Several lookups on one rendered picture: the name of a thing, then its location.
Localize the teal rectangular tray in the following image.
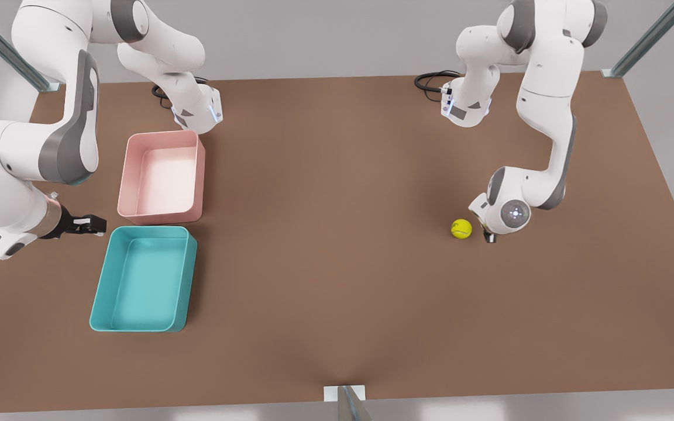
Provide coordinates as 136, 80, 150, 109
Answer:
90, 226, 198, 333

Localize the pink rectangular tray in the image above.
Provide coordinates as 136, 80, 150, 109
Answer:
117, 130, 206, 226

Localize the black cable loop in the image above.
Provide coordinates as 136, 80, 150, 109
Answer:
151, 76, 209, 111
414, 70, 462, 103

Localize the silver frame post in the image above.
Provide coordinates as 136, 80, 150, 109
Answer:
601, 0, 674, 79
0, 3, 61, 94
323, 384, 374, 421

